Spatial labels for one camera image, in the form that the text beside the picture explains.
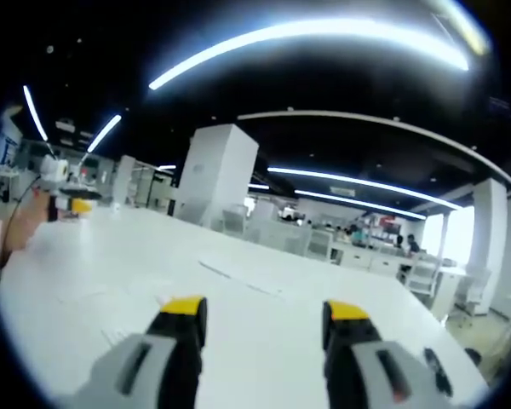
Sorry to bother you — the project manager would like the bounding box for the long curved ceiling light strip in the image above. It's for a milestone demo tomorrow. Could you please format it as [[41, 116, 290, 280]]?
[[147, 18, 470, 91]]

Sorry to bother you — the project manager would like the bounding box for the white office desk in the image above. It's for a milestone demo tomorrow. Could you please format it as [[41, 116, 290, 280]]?
[[428, 264, 491, 323]]

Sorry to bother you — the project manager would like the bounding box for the slim white pillar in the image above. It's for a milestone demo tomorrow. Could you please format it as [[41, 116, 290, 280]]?
[[467, 177, 508, 317]]

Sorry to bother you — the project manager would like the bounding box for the white mesh office chair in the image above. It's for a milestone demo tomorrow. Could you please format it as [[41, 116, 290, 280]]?
[[305, 228, 334, 260], [222, 205, 247, 236], [401, 256, 443, 300]]

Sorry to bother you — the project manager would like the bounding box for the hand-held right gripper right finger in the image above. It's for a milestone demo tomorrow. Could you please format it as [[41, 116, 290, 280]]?
[[321, 299, 468, 409]]

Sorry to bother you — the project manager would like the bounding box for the person's left hand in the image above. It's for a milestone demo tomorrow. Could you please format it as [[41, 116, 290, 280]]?
[[0, 192, 59, 262]]

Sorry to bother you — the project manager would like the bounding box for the wide white square pillar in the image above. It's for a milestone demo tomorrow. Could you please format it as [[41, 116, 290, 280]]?
[[176, 123, 260, 233]]

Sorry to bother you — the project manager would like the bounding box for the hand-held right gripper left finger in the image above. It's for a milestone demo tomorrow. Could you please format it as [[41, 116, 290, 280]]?
[[66, 295, 209, 409]]

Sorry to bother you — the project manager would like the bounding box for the short ceiling light strip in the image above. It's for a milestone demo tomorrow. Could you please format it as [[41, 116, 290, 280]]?
[[86, 113, 123, 154], [22, 84, 49, 142]]

